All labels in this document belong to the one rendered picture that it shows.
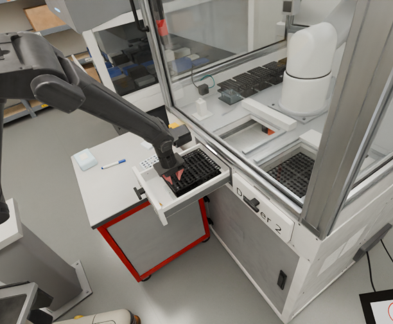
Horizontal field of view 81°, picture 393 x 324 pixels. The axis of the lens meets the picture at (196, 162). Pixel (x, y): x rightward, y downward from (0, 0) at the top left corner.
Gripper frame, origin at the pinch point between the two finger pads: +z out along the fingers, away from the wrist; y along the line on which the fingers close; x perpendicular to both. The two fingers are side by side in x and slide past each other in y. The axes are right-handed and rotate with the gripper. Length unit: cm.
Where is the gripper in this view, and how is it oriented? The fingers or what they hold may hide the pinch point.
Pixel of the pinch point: (174, 179)
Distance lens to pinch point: 88.8
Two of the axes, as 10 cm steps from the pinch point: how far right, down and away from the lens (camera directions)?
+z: 1.7, 7.0, 6.9
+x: 5.1, 5.3, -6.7
